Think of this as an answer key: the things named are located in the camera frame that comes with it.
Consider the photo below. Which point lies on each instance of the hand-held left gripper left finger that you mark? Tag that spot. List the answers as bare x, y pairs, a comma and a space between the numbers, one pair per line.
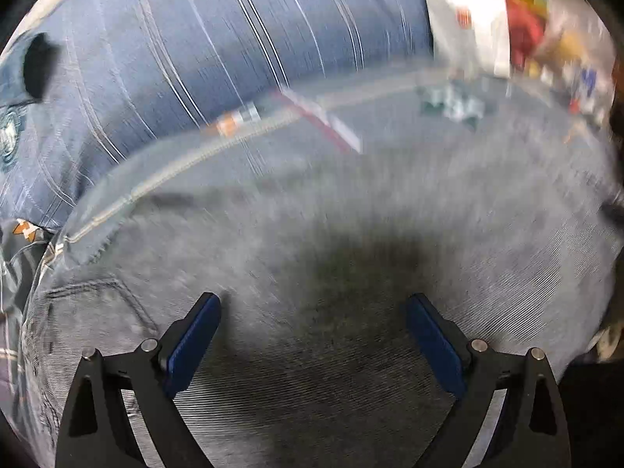
192, 336

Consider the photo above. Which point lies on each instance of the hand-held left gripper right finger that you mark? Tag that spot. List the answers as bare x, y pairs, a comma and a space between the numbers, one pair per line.
436, 341

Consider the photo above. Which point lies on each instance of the grey denim pants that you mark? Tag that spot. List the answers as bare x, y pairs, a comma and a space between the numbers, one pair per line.
341, 312

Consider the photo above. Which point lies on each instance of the grey patterned bed sheet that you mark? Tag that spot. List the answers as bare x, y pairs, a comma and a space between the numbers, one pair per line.
390, 122

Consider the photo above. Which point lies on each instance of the blue plaid quilt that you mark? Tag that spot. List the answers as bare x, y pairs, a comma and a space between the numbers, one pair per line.
204, 58

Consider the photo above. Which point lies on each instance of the clear plastic bag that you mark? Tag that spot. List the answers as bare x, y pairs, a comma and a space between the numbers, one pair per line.
575, 58

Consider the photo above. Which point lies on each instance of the red bag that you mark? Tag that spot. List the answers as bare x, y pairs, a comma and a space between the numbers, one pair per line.
524, 34

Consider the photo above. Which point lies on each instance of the white paper bag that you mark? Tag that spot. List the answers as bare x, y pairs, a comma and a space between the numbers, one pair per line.
470, 14

